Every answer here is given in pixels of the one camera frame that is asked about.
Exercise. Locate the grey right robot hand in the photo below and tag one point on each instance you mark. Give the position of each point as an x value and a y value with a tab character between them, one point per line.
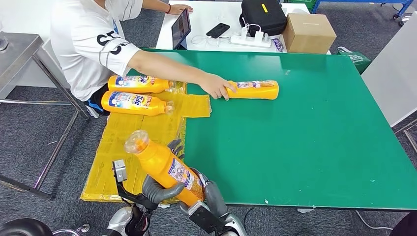
215	195

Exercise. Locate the person's left hand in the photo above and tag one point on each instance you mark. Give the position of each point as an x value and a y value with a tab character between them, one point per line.
180	9

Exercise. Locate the person's right hand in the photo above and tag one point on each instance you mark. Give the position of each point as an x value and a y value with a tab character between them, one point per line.
216	86

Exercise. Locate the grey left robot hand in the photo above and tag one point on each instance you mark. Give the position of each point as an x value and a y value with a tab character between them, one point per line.
156	193

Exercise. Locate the orange detergent bottle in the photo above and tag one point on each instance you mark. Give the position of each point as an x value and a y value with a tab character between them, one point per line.
156	107
156	159
260	92
163	85

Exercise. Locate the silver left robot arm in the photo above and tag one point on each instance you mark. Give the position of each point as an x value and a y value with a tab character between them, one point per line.
119	221

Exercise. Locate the black tablet on stand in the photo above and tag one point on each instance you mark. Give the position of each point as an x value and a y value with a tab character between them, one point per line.
180	29

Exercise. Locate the black smartphone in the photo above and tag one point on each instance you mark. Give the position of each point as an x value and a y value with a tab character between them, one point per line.
218	30

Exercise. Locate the white power strip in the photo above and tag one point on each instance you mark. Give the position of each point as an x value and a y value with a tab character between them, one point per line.
250	42

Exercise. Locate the white plug charger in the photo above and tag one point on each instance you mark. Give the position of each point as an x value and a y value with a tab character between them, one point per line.
258	36
243	33

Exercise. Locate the yellow taped cardboard mat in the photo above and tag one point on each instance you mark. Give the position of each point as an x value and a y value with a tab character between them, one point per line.
130	130

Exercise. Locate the purple snack packet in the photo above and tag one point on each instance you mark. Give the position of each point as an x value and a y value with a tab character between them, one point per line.
278	45

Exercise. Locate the black zip case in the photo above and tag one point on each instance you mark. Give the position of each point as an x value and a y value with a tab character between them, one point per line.
263	19

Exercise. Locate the person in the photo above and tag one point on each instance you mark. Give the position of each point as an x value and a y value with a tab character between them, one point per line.
88	49

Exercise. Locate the brown cardboard box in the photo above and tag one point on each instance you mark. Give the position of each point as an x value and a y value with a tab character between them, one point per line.
308	35

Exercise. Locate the green plastic crate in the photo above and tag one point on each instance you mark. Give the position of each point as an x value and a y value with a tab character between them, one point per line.
302	1

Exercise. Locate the black round stool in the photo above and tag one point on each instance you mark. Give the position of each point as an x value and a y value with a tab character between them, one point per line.
22	229

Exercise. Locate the green shopping bag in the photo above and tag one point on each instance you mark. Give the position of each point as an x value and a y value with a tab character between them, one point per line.
356	60

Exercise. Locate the blue metal rack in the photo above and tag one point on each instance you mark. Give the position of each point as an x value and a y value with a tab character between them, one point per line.
358	1

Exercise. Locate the steel bench with legs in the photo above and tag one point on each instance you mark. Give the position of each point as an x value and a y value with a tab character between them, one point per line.
16	55

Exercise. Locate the white panel table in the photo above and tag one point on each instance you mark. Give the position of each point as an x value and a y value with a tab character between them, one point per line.
394	75

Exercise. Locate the round metal dish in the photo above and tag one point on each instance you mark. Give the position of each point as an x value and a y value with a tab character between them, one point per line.
3	44

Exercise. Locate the dark round stool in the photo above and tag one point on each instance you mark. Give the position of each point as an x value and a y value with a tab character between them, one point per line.
407	228

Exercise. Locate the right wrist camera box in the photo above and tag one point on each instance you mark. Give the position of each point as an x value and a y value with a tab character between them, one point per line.
205	220

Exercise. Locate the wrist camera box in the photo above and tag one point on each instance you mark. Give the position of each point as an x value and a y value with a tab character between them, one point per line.
205	220
120	171

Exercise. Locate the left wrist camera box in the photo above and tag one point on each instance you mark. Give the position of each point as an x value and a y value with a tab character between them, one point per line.
120	171

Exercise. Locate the grey metal floor frame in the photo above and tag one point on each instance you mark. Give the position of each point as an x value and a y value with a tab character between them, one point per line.
410	140

